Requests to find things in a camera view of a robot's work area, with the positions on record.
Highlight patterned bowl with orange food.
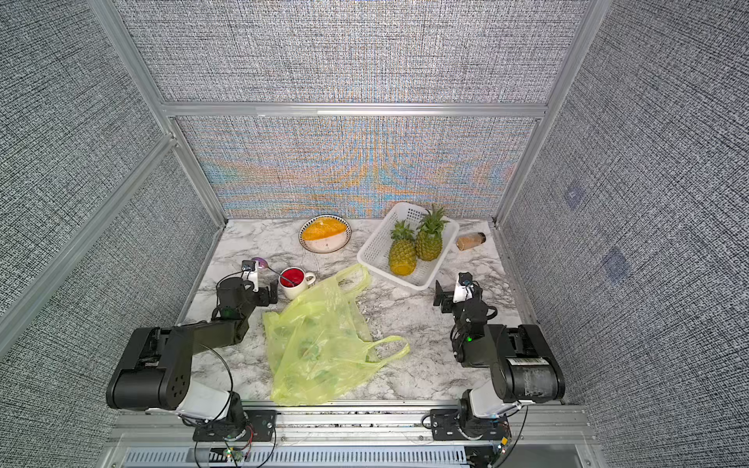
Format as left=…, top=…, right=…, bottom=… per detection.
left=298, top=214, right=352, bottom=254

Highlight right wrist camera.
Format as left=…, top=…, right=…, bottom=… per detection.
left=453, top=272, right=474, bottom=303

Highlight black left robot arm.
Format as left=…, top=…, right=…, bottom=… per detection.
left=105, top=276, right=278, bottom=443

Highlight white plastic basket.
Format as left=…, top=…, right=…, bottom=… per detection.
left=357, top=202, right=460, bottom=292

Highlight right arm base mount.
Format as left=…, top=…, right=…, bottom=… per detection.
left=422, top=409, right=511, bottom=442

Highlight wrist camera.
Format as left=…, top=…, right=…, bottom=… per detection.
left=453, top=272, right=474, bottom=303
left=240, top=259, right=259, bottom=293

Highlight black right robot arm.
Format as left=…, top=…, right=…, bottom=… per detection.
left=426, top=273, right=566, bottom=441

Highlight purple spoon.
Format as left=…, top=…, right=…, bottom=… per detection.
left=249, top=257, right=296, bottom=287

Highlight pineapple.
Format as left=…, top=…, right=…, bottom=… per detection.
left=415, top=205, right=448, bottom=261
left=388, top=220, right=417, bottom=276

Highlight brown cylindrical jar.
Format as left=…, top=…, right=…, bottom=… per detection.
left=456, top=232, right=487, bottom=252

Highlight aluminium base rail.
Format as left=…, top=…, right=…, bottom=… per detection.
left=95, top=400, right=608, bottom=467

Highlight yellow-green plastic bag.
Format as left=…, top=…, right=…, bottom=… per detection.
left=263, top=264, right=411, bottom=407

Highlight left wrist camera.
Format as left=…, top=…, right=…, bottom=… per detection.
left=240, top=259, right=259, bottom=293

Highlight white mug with red liquid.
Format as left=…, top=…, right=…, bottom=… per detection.
left=278, top=267, right=316, bottom=301

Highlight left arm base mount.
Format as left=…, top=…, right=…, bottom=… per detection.
left=192, top=409, right=277, bottom=443

